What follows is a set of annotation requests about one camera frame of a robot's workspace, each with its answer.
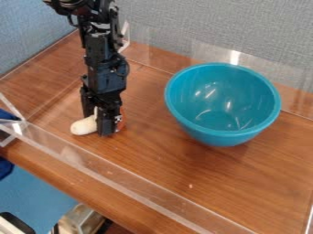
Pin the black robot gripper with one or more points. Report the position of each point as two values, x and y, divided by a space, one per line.
104 83

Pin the plush brown white mushroom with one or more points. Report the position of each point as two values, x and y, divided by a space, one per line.
86 125

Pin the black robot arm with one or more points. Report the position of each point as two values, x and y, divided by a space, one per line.
96 17

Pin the blue plastic bowl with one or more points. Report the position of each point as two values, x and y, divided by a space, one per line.
224 103

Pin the clear acrylic front barrier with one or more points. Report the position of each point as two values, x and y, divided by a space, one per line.
112 189

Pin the clear acrylic barrier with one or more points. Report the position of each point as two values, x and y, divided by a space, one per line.
112 189
292 81

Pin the grey metal box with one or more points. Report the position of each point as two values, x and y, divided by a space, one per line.
81 220

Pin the black white device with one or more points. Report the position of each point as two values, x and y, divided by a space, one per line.
12 225

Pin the clear acrylic back barrier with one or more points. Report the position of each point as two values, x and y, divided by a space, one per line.
292 81

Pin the clear acrylic corner bracket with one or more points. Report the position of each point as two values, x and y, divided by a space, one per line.
127 40

